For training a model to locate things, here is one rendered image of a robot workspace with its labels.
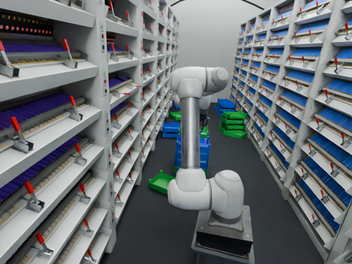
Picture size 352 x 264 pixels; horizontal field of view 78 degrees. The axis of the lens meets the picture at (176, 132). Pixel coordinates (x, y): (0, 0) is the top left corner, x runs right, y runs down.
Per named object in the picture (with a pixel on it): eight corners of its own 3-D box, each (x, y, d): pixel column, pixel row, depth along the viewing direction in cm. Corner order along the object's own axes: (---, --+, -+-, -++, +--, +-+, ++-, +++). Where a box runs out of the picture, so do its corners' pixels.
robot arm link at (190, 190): (211, 213, 106) (166, 214, 106) (206, 206, 122) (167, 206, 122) (209, 61, 113) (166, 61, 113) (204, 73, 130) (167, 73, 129)
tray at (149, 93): (153, 97, 237) (158, 85, 232) (140, 111, 181) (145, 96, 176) (136, 89, 236) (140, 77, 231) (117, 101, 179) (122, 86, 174)
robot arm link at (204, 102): (209, 102, 185) (193, 102, 185) (211, 86, 174) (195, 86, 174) (210, 110, 177) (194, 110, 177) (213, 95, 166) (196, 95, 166)
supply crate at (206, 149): (208, 143, 211) (209, 136, 208) (209, 153, 192) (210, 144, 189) (177, 141, 213) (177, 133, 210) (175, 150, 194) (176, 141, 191)
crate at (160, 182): (188, 187, 197) (189, 179, 194) (178, 199, 180) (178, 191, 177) (160, 176, 210) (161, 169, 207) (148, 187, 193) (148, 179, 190)
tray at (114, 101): (137, 90, 165) (141, 79, 162) (107, 112, 109) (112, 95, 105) (112, 80, 164) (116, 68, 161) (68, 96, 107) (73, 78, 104)
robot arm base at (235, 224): (242, 205, 130) (243, 197, 128) (243, 232, 110) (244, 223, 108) (211, 200, 134) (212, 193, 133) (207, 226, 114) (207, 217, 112)
